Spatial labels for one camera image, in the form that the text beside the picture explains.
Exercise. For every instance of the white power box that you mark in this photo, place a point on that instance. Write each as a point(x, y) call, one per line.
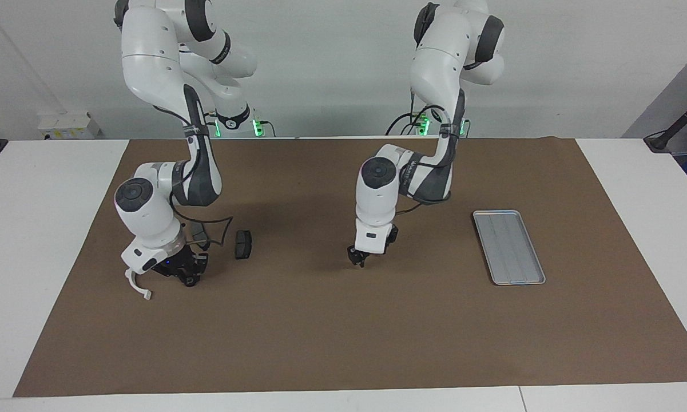
point(68, 126)

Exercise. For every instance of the silver metal tray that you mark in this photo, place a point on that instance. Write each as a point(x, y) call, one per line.
point(509, 246)

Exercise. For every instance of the curved grey brake pad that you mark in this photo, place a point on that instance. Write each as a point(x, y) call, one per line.
point(197, 232)

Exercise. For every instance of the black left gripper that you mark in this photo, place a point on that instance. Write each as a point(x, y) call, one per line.
point(360, 252)

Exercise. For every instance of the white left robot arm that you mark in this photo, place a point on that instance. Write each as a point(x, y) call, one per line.
point(440, 57)

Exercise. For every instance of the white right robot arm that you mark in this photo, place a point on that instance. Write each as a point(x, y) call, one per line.
point(149, 57)

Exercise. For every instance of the white semicircular bracket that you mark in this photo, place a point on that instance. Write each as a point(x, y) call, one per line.
point(143, 293)

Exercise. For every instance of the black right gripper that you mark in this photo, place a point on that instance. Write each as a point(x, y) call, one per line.
point(180, 264)

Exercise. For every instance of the brown table mat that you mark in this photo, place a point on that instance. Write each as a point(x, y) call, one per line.
point(343, 332)

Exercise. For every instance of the rectangular grey brake pad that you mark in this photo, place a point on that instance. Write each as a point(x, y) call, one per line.
point(243, 245)

